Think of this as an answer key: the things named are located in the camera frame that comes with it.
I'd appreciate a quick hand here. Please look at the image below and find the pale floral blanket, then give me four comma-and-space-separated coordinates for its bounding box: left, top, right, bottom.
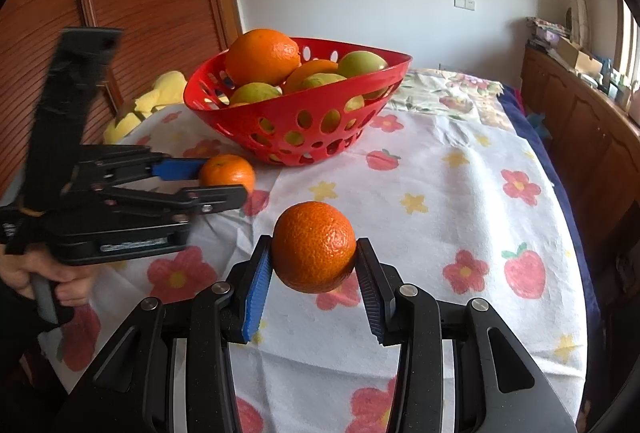
389, 68, 507, 130

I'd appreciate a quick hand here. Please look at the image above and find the mandarin orange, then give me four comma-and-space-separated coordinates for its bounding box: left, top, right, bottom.
271, 201, 358, 294
198, 154, 257, 200

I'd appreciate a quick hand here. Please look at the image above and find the white flower print towel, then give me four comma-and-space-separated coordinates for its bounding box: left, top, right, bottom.
37, 99, 590, 433

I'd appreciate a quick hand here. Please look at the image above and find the wooden louvered wardrobe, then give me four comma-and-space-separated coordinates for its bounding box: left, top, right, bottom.
0, 0, 247, 206

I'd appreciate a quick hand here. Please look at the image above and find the stack of folded cloths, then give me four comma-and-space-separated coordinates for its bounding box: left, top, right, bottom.
526, 16, 572, 53

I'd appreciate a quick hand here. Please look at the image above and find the yellow plush toy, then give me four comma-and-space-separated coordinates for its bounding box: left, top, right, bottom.
103, 70, 188, 145

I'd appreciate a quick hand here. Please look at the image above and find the small yellow pear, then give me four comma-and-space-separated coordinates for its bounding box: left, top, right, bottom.
301, 72, 350, 88

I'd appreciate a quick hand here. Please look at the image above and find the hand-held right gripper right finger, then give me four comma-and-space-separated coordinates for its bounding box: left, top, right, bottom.
355, 238, 578, 433

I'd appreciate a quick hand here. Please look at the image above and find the red perforated plastic basket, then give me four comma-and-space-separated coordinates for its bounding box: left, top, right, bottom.
183, 38, 414, 168

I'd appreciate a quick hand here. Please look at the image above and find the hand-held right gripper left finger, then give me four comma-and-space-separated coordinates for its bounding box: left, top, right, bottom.
55, 235, 274, 433

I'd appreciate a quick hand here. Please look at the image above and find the smooth round orange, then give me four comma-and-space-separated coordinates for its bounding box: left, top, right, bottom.
283, 58, 341, 94

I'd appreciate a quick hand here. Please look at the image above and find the group of small bottles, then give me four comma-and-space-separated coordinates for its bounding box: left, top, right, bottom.
597, 57, 640, 124

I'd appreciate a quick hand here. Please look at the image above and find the window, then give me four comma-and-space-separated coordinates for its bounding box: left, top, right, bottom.
611, 0, 640, 81

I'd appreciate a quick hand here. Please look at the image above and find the cardboard box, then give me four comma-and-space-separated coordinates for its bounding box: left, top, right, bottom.
554, 35, 604, 78

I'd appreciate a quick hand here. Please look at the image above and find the person's left hand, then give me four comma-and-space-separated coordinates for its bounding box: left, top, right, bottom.
0, 245, 99, 310

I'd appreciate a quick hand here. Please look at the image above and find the large yellow pear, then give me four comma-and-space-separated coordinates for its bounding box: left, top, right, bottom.
229, 82, 284, 107

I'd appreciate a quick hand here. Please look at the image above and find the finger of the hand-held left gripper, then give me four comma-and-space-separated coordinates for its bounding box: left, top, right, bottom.
75, 149, 212, 186
97, 184, 249, 217

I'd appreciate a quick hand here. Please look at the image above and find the wooden side cabinet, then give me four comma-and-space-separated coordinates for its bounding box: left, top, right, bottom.
519, 44, 640, 269

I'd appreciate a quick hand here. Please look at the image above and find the navy blue blanket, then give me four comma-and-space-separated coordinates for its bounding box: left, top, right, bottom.
499, 84, 603, 369

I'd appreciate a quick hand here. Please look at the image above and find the large navel orange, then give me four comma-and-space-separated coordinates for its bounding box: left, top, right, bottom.
224, 28, 303, 87

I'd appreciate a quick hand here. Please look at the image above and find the green apple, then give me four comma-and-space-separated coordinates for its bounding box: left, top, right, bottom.
337, 50, 389, 82

